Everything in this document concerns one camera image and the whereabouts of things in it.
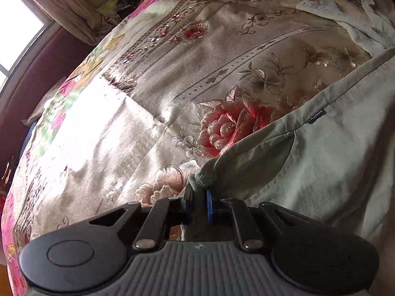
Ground window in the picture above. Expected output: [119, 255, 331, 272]
[0, 0, 52, 99]

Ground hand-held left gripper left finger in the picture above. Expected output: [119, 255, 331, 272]
[89, 185, 195, 251]

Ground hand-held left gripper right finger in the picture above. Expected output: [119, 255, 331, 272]
[206, 189, 313, 252]

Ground beige pillow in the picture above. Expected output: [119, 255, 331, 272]
[21, 76, 68, 124]

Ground beige curtain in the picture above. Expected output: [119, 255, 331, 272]
[15, 0, 104, 46]

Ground floral embroidered bedspread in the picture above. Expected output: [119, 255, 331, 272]
[0, 0, 395, 287]

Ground grey-green pants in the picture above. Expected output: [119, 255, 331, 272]
[188, 46, 395, 243]

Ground white crumpled cloth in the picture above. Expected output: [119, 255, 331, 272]
[296, 0, 395, 60]

